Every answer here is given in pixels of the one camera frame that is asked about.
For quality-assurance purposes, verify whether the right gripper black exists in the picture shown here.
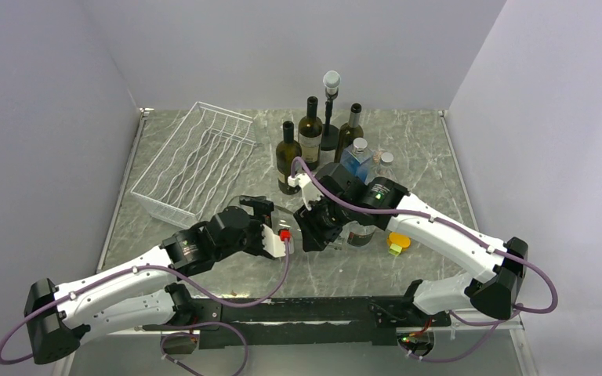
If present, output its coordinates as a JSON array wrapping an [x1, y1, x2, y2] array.
[[294, 192, 354, 251]]

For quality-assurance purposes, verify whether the dark green wine bottle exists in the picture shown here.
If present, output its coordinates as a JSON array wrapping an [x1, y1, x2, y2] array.
[[275, 121, 302, 195]]

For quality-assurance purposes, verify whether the wine bottle with cream label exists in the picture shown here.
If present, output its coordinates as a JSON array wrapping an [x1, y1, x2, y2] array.
[[297, 96, 323, 170]]

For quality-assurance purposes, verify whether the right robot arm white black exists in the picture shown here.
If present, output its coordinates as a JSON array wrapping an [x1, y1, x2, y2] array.
[[288, 163, 528, 325]]

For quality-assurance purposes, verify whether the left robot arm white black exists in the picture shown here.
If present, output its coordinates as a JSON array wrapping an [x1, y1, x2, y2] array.
[[24, 196, 293, 364]]

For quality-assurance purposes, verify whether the blue square glass bottle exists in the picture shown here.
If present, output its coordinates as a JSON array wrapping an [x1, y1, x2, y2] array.
[[340, 137, 373, 183]]

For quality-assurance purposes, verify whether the olive wine bottle silver neck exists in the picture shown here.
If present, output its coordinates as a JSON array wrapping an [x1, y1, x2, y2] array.
[[334, 103, 364, 162]]

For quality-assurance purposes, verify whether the colourful toy block figure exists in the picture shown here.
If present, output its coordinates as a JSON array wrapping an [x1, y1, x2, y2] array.
[[386, 232, 412, 256]]

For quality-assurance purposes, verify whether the black stand with white ball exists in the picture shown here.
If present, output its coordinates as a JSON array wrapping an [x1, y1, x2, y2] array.
[[321, 70, 341, 151]]

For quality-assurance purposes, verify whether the small glass jar silver lid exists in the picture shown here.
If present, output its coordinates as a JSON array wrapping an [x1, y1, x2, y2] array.
[[374, 152, 396, 181]]

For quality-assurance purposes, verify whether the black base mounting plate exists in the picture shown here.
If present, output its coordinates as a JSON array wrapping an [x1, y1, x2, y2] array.
[[145, 295, 452, 349]]

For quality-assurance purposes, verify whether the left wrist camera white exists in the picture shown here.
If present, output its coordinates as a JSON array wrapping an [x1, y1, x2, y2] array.
[[262, 225, 294, 259]]

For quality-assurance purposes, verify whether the white wire wine rack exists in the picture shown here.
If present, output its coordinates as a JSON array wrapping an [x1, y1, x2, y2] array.
[[131, 102, 259, 228]]

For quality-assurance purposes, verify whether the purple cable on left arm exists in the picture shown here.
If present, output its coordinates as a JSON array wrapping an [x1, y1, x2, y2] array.
[[0, 238, 292, 365]]

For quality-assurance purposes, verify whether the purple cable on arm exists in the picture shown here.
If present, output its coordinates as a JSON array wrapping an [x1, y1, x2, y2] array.
[[290, 156, 560, 314], [0, 238, 292, 365]]

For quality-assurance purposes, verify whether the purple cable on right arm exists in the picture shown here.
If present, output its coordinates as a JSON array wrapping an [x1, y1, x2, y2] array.
[[290, 156, 560, 314]]

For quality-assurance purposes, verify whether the purple cable under left base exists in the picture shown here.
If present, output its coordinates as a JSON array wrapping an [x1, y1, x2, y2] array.
[[159, 321, 252, 376]]

